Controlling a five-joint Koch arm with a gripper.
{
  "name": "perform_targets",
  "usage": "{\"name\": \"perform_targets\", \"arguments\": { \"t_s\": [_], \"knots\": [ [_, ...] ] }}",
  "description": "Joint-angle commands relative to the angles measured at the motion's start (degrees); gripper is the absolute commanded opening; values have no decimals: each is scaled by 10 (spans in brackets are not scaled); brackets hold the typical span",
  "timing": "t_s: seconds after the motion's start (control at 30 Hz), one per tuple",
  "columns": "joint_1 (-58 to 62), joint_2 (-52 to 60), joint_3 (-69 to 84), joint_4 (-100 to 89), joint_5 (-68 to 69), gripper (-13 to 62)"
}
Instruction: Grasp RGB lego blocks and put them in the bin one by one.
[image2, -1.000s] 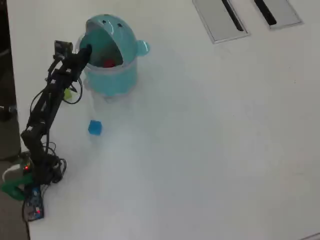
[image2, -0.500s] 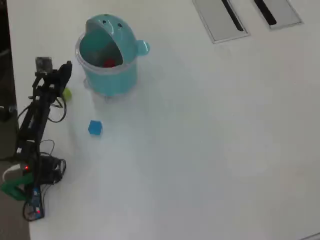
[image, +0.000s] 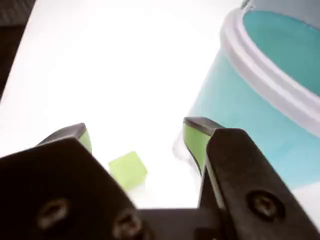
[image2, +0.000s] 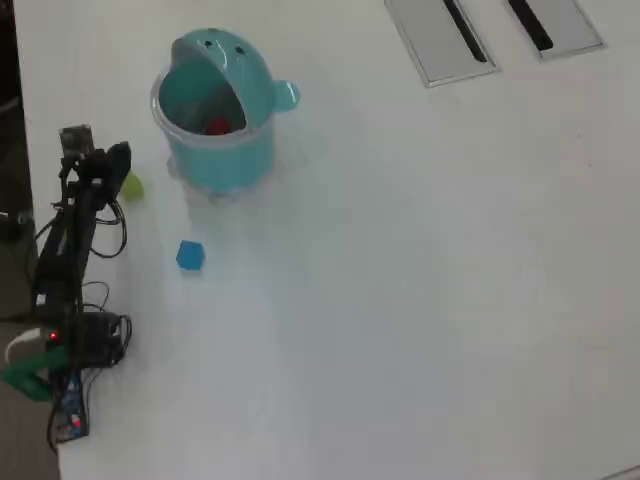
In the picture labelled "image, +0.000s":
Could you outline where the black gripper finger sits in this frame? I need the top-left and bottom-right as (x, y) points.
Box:
(182, 116), (320, 240)
(0, 122), (148, 240)

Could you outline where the green lego block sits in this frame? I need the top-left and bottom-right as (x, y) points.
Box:
(108, 150), (148, 193)

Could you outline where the teal bin with domed lid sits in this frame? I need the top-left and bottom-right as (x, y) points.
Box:
(172, 0), (320, 196)

